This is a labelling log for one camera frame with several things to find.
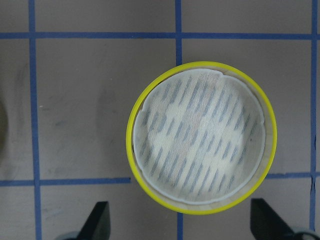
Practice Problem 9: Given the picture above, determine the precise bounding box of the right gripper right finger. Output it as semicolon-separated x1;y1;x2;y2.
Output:
250;198;320;240

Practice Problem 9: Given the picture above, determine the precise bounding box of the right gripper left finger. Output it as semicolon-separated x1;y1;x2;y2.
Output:
59;201;112;240

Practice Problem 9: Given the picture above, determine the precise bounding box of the far yellow bamboo steamer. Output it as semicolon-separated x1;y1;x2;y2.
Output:
125;61;277;215

